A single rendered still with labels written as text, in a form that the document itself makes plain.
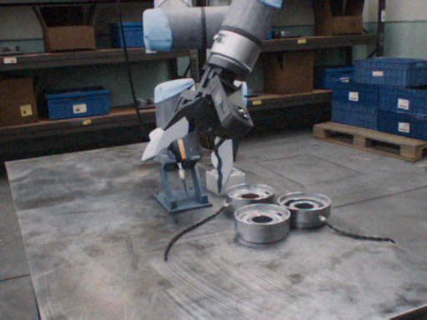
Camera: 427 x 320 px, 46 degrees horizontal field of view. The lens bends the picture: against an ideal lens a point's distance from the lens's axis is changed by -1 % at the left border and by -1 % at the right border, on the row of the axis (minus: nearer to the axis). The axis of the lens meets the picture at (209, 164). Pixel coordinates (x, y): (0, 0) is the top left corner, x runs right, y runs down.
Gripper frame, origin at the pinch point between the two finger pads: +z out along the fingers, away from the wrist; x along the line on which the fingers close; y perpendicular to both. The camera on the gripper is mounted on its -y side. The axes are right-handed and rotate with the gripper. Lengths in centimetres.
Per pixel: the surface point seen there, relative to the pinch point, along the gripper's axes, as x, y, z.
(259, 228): -18.4, 1.0, 2.9
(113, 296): 4.5, -2.6, 20.2
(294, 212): -26.5, 3.7, -2.1
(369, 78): -281, 285, -138
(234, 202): -20.9, 15.7, 1.0
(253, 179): -36, 35, -5
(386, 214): -214, 146, -21
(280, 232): -22.2, 0.0, 2.0
